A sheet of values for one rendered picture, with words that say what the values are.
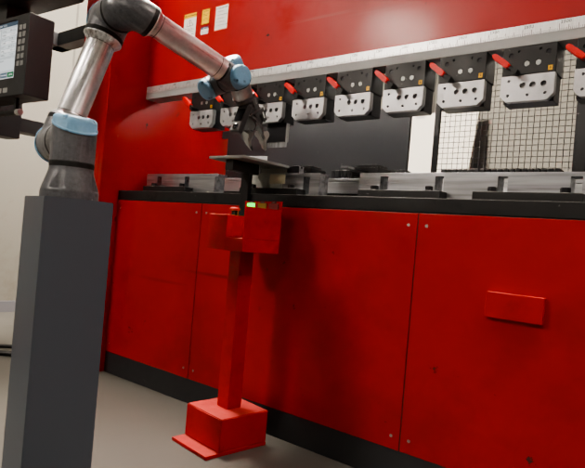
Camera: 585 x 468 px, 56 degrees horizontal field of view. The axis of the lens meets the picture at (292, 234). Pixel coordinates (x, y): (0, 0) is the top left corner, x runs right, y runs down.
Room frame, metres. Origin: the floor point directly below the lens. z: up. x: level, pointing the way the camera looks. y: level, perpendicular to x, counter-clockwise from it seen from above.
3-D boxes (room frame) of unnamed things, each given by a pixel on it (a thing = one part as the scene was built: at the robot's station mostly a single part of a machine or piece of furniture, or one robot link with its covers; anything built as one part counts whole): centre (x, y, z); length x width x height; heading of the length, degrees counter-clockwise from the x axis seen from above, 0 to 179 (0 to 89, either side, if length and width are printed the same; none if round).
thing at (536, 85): (1.63, -0.67, 1.26); 0.15 x 0.09 x 0.17; 52
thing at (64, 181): (1.50, 0.62, 0.82); 0.15 x 0.15 x 0.10
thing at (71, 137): (1.51, 0.62, 0.94); 0.13 x 0.12 x 0.14; 39
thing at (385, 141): (2.78, -0.04, 1.12); 1.13 x 0.02 x 0.44; 52
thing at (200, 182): (2.58, 0.53, 0.92); 0.50 x 0.06 x 0.10; 52
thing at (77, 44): (2.83, 1.28, 1.67); 0.40 x 0.24 x 0.07; 52
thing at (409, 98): (1.88, -0.36, 1.26); 0.15 x 0.09 x 0.17; 52
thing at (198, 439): (1.88, 0.19, 0.06); 0.25 x 0.20 x 0.12; 134
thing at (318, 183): (2.20, 0.05, 0.92); 0.39 x 0.06 x 0.10; 52
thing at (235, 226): (1.90, 0.17, 0.75); 0.20 x 0.16 x 0.18; 44
